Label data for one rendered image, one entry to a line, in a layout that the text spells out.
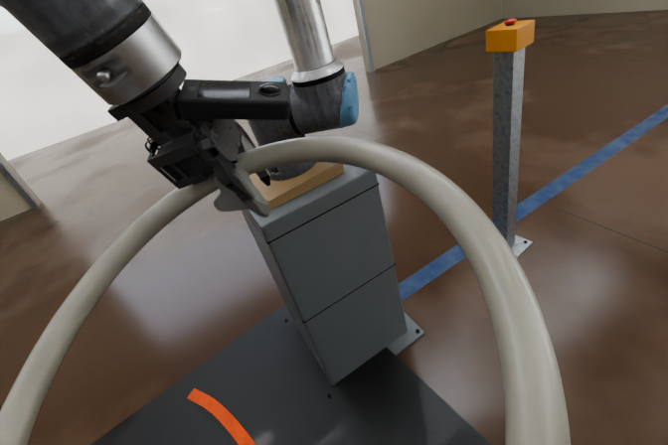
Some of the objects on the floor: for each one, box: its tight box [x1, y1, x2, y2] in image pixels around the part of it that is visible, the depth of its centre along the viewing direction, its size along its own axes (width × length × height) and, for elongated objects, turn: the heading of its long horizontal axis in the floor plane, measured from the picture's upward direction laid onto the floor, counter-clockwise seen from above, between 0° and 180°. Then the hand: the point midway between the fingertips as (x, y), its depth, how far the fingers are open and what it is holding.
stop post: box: [486, 20, 535, 258], centre depth 151 cm, size 20×20×109 cm
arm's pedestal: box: [242, 164, 424, 399], centre depth 138 cm, size 50×50×85 cm
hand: (267, 192), depth 48 cm, fingers closed on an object, 5 cm apart
